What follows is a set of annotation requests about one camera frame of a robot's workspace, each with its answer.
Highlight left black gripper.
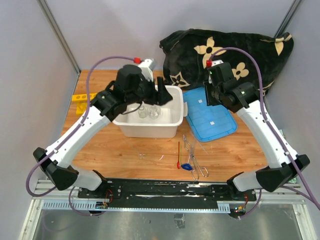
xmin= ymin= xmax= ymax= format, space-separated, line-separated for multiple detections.
xmin=126 ymin=75 xmax=174 ymax=107

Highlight glass flask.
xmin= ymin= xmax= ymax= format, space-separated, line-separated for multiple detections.
xmin=149 ymin=105 xmax=161 ymax=120

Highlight white plastic bin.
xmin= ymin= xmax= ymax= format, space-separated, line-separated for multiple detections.
xmin=113 ymin=85 xmax=188 ymax=138

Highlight small glass bottle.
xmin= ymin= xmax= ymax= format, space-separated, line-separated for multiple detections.
xmin=137 ymin=105 xmax=148 ymax=119

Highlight red spatula spoon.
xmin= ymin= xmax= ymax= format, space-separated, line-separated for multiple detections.
xmin=176 ymin=142 xmax=181 ymax=169

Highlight yellow test tube rack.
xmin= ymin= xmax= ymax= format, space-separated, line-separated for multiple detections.
xmin=71 ymin=93 xmax=88 ymax=116

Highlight metal crucible tongs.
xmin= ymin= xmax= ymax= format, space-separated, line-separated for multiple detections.
xmin=182 ymin=135 xmax=209 ymax=181

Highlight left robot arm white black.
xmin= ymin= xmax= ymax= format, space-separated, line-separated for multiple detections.
xmin=33 ymin=64 xmax=173 ymax=198

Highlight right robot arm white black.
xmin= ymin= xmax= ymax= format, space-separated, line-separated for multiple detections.
xmin=203 ymin=60 xmax=310 ymax=200

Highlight blue plastic tray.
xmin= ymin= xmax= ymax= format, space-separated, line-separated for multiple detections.
xmin=182 ymin=87 xmax=238 ymax=143

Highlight clear plastic dropper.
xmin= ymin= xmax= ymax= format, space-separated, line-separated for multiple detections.
xmin=190 ymin=130 xmax=209 ymax=155

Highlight black floral blanket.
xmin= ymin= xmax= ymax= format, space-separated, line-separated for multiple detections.
xmin=159 ymin=28 xmax=294 ymax=95

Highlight green cloth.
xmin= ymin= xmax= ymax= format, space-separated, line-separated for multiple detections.
xmin=288 ymin=177 xmax=297 ymax=184

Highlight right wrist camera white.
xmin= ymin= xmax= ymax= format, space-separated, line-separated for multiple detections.
xmin=206 ymin=60 xmax=224 ymax=68

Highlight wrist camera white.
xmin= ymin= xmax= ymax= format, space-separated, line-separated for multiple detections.
xmin=206 ymin=60 xmax=224 ymax=68
xmin=133 ymin=57 xmax=156 ymax=82

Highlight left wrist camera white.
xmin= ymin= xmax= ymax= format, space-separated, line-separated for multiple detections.
xmin=133 ymin=57 xmax=156 ymax=82

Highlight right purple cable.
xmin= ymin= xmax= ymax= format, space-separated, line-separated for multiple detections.
xmin=211 ymin=46 xmax=320 ymax=211

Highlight purple cable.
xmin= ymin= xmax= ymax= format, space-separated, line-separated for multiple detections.
xmin=211 ymin=46 xmax=320 ymax=211
xmin=25 ymin=55 xmax=137 ymax=217

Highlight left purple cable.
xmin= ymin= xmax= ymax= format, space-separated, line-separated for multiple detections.
xmin=25 ymin=55 xmax=137 ymax=217

